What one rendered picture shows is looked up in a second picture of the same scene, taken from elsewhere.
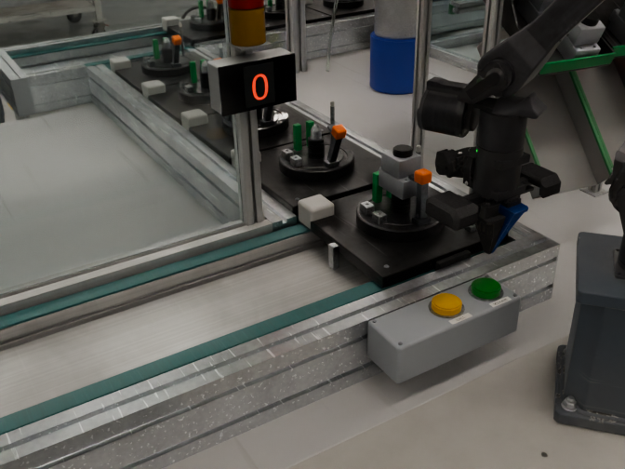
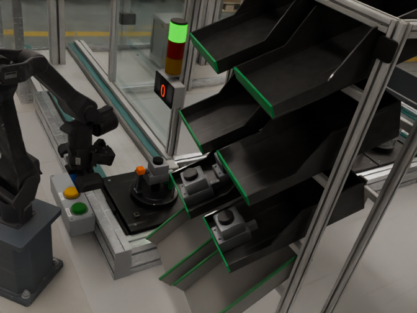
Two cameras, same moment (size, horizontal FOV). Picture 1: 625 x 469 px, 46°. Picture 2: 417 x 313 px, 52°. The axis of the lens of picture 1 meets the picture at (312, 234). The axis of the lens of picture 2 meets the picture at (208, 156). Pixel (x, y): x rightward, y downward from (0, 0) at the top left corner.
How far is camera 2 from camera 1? 1.57 m
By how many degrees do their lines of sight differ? 70
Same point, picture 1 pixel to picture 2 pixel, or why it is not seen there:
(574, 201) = not seen: outside the picture
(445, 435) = not seen: hidden behind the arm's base
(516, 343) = (77, 251)
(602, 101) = (240, 279)
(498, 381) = (53, 236)
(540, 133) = (195, 235)
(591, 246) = (44, 207)
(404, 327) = (63, 179)
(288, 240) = not seen: hidden behind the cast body
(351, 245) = (133, 174)
